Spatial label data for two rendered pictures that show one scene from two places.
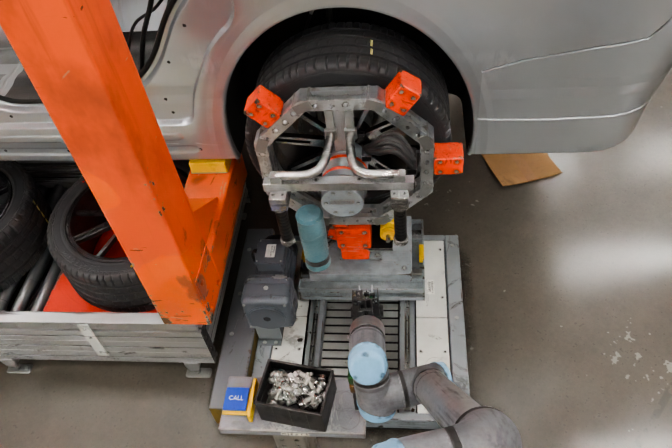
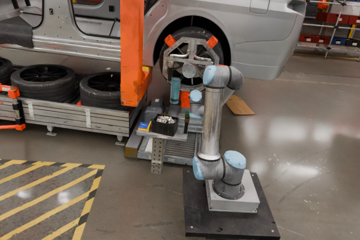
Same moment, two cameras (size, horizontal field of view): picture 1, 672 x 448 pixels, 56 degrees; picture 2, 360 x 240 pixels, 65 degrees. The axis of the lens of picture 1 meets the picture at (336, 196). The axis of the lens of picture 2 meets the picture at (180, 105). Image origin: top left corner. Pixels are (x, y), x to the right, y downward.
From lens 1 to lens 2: 133 cm
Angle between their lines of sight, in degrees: 20
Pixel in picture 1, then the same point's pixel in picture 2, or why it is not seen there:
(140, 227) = (129, 56)
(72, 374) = (71, 138)
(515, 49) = (245, 37)
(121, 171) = (132, 32)
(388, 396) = (200, 109)
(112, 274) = (103, 94)
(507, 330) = (233, 148)
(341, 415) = (178, 134)
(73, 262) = (89, 90)
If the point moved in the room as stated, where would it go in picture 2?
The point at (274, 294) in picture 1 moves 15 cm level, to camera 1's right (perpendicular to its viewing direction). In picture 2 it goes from (157, 110) to (172, 111)
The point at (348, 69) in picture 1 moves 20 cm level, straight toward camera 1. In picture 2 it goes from (197, 33) to (199, 38)
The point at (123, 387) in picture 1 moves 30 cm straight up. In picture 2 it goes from (90, 143) to (89, 119)
